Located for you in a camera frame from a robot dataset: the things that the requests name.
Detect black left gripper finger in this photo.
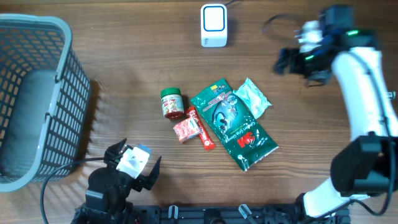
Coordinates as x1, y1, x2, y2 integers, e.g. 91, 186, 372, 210
104, 138, 127, 162
143, 156, 162, 190

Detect light green wipes packet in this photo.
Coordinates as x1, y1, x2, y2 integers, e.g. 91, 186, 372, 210
233, 78, 272, 119

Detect red tissue packet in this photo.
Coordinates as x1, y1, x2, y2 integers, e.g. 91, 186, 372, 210
174, 118, 200, 143

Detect red Nescafe coffee stick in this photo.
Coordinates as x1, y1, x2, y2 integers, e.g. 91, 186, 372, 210
185, 106, 216, 151

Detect green 3M gloves package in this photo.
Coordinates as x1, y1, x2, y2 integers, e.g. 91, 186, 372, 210
190, 78, 279, 172

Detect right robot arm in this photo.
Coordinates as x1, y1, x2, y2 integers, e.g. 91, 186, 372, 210
265, 5, 397, 223

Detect white barcode scanner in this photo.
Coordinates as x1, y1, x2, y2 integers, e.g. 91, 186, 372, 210
200, 3, 228, 48

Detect green lid spice jar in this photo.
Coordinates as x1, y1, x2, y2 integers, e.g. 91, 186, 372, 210
160, 87, 185, 119

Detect grey plastic shopping basket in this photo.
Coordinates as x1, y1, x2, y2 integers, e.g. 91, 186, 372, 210
1, 14, 91, 192

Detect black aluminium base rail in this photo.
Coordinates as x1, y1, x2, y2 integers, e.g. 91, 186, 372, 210
124, 203, 351, 224

